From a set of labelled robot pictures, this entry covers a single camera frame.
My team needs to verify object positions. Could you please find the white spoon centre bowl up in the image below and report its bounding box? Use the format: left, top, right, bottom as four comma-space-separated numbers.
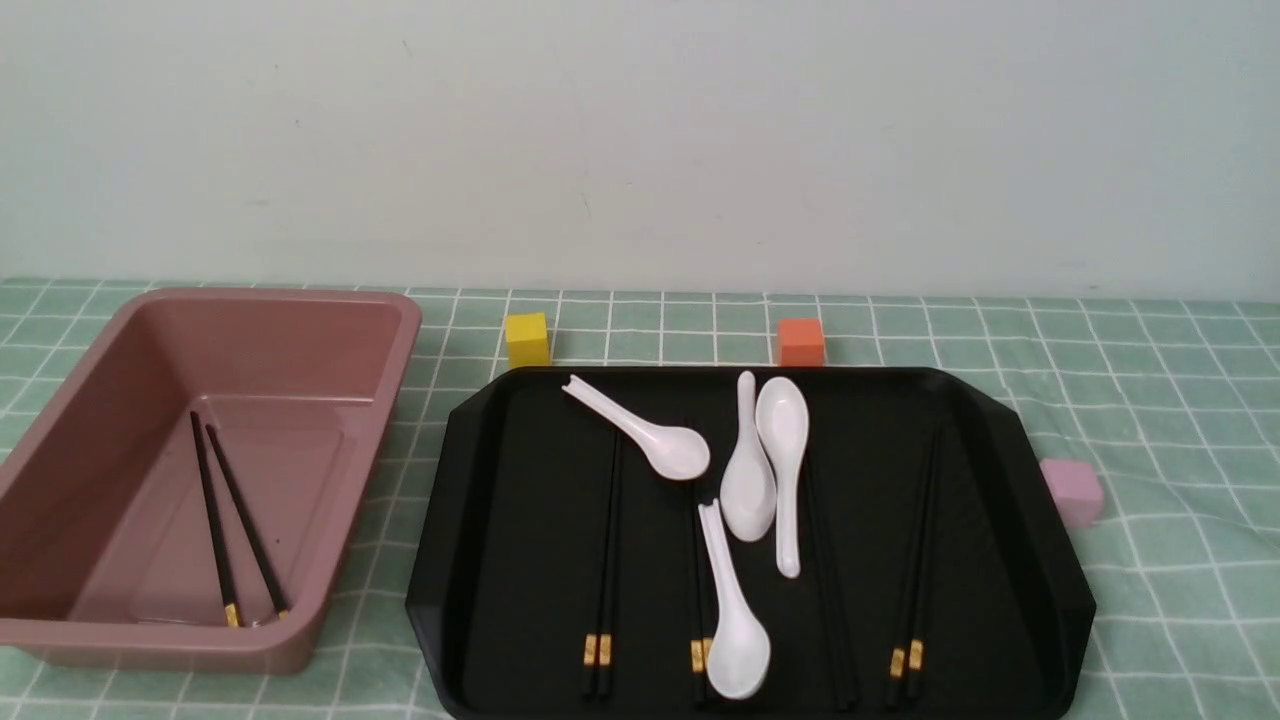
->
755, 375, 810, 579

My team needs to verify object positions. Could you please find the white spoon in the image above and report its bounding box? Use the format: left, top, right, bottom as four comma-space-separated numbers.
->
698, 500, 771, 701
562, 374, 710, 480

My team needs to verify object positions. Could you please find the orange cube block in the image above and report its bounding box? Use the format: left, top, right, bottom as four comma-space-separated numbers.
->
776, 316, 826, 366

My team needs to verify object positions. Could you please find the green checkered tablecloth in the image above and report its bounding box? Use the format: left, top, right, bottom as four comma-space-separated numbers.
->
1, 287, 1279, 719

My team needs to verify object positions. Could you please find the black chopstick right pair left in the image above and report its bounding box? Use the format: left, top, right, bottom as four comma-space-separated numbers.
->
884, 427, 942, 712

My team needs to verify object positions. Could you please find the black chopstick centre right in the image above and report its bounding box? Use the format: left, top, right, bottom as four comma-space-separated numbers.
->
691, 500, 717, 706

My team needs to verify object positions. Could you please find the pink plastic bin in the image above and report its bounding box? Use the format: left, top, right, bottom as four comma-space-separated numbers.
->
1, 288, 421, 674

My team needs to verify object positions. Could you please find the pink cube block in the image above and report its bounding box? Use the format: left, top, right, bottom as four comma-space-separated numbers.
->
1039, 457, 1105, 528

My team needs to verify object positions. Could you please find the white spoon centre bowl down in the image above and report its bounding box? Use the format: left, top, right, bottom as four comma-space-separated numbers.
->
719, 372, 777, 543

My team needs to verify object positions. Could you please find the black chopstick in bin right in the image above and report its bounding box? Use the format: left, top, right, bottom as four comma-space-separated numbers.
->
204, 423, 289, 619

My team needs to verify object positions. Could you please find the black chopstick in bin left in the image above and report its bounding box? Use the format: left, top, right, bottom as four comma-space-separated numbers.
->
188, 410, 242, 628

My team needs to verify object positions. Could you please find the black chopstick centre left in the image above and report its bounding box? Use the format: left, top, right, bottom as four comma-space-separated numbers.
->
685, 480, 707, 708

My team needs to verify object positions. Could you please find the white spoon lower centre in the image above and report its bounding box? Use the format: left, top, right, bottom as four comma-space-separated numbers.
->
698, 500, 771, 701

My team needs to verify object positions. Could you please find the yellow cube block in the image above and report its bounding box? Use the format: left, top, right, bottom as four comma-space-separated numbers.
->
504, 313, 550, 369

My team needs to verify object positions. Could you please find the black chopstick pair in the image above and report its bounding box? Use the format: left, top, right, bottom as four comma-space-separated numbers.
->
884, 427, 942, 712
902, 425, 945, 702

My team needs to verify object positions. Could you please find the black chopstick in bin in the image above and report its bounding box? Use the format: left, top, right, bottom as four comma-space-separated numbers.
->
204, 423, 289, 619
188, 410, 242, 628

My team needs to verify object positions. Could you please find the black chopstick plain centre right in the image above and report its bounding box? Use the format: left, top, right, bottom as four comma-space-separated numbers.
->
801, 457, 859, 714

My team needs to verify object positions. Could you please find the black plastic tray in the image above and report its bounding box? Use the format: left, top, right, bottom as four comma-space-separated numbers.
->
406, 366, 1097, 719

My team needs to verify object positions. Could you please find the white spoon upper left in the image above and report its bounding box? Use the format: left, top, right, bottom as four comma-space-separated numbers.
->
562, 374, 710, 480

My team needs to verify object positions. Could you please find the black chopstick tray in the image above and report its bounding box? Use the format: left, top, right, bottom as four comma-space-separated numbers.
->
593, 430, 625, 700
581, 441, 614, 700

